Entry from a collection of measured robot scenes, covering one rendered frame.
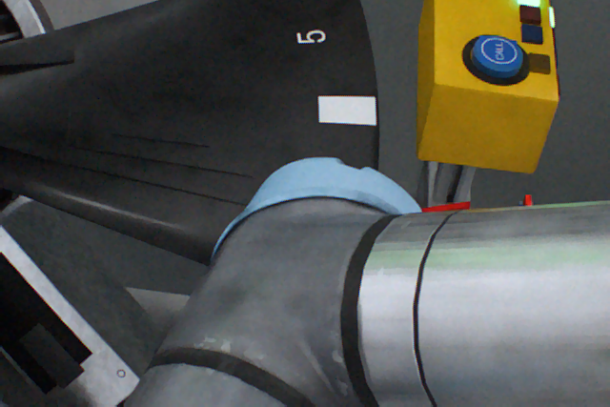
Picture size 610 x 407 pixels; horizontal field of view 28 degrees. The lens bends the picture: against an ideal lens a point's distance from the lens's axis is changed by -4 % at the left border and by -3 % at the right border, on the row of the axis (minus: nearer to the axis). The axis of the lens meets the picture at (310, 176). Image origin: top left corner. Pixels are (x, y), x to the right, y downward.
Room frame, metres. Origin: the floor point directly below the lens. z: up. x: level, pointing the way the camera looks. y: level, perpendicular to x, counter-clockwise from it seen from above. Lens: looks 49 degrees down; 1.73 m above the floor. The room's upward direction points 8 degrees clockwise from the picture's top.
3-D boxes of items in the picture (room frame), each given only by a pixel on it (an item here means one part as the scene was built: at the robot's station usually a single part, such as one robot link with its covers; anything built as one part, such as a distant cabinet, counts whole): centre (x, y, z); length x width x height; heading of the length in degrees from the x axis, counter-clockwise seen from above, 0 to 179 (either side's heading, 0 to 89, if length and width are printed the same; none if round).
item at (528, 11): (0.77, -0.16, 1.08); 0.02 x 0.02 x 0.01; 2
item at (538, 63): (0.72, -0.16, 1.08); 0.02 x 0.02 x 0.01; 2
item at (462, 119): (0.76, -0.13, 1.02); 0.16 x 0.10 x 0.11; 2
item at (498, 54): (0.72, -0.13, 1.08); 0.04 x 0.04 x 0.02
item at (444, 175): (0.76, -0.13, 0.92); 0.03 x 0.03 x 0.12; 2
